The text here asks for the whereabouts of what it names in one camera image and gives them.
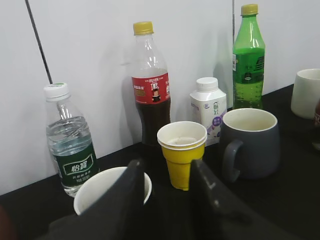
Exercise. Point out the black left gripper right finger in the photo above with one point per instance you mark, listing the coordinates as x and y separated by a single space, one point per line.
218 214

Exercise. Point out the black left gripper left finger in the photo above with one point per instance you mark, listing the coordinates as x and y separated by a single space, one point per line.
111 214

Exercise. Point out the brown nescafe coffee bottle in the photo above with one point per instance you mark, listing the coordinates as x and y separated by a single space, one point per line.
315 133

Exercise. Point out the grey mug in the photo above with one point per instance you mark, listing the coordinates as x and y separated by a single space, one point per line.
249 144

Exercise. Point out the white mug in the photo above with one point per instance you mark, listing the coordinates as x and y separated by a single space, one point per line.
306 93

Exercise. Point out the green sprite bottle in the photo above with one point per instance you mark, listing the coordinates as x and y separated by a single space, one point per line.
248 61

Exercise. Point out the yellow paper cup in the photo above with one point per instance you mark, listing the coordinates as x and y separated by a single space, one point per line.
181 142

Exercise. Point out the clear water bottle green label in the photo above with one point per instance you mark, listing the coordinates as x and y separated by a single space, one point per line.
69 139

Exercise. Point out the white milk carton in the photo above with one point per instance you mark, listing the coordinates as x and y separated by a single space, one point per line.
208 106

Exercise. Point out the cola bottle red label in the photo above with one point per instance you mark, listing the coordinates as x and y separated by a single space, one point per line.
150 80

